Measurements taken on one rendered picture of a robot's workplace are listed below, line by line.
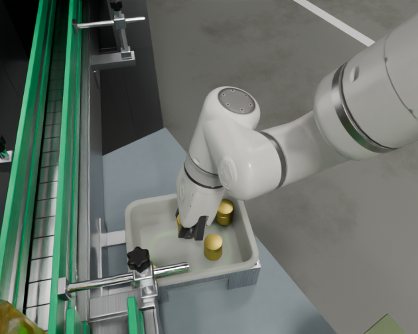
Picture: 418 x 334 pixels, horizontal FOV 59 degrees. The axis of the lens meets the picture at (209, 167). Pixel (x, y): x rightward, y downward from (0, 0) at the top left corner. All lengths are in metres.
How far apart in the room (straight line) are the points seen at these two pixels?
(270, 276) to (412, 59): 0.54
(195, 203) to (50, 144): 0.37
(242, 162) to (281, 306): 0.38
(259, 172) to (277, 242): 1.23
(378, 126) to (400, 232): 1.54
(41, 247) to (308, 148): 0.45
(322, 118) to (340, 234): 1.41
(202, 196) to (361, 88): 0.31
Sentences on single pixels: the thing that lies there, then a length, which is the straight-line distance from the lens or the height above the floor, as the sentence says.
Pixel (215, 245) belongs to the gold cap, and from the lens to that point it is 0.69.
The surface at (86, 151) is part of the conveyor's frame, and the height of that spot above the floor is 0.88.
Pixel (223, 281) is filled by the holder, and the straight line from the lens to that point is 0.69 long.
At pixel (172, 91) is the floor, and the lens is 2.25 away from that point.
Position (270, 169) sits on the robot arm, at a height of 1.11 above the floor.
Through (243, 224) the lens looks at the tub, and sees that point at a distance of 0.69.
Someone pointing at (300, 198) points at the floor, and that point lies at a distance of 1.78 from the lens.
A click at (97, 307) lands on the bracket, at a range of 0.60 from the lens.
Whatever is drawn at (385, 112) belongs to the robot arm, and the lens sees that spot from 0.30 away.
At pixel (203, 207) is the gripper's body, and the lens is 0.56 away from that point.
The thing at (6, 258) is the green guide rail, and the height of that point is 0.96.
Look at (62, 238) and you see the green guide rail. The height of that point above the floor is 0.96.
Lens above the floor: 1.43
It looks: 51 degrees down
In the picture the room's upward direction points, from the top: straight up
